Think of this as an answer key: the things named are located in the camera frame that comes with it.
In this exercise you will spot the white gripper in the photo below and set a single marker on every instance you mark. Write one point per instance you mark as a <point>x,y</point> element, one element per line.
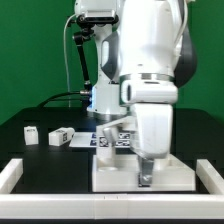
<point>150,103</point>

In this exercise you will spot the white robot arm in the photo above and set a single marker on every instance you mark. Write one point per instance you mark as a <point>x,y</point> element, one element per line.
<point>138,47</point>

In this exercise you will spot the white U-shaped obstacle fence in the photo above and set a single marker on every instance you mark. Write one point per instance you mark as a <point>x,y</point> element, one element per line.
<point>112,206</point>

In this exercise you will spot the white tag base sheet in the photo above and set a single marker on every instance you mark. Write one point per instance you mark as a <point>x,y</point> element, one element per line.
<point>89,140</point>

